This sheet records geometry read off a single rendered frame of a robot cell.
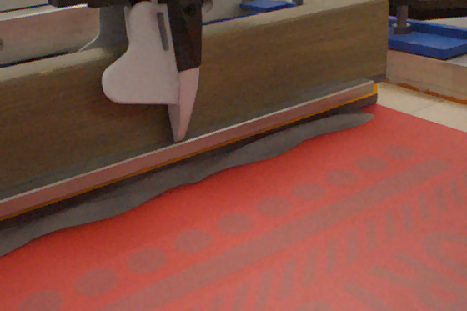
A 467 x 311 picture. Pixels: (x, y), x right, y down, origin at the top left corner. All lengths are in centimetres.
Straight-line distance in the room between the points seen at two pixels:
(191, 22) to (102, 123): 9
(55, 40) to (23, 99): 33
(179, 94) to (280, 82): 10
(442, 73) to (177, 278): 32
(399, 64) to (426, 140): 13
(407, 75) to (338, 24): 13
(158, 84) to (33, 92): 7
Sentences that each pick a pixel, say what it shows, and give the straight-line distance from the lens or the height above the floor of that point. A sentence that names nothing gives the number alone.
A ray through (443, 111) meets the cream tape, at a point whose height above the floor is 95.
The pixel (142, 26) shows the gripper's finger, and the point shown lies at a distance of 31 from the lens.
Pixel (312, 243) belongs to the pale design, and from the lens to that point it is 30.
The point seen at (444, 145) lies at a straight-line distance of 42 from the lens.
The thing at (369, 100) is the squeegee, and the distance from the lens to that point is 48.
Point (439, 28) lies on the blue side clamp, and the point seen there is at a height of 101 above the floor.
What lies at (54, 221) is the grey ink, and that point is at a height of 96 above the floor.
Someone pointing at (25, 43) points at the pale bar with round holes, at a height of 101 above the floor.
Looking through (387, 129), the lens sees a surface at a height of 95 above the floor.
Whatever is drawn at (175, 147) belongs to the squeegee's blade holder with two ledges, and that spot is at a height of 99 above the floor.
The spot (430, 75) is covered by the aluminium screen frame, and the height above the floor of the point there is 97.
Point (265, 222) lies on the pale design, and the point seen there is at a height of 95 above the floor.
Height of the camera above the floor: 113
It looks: 24 degrees down
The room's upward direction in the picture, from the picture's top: 5 degrees counter-clockwise
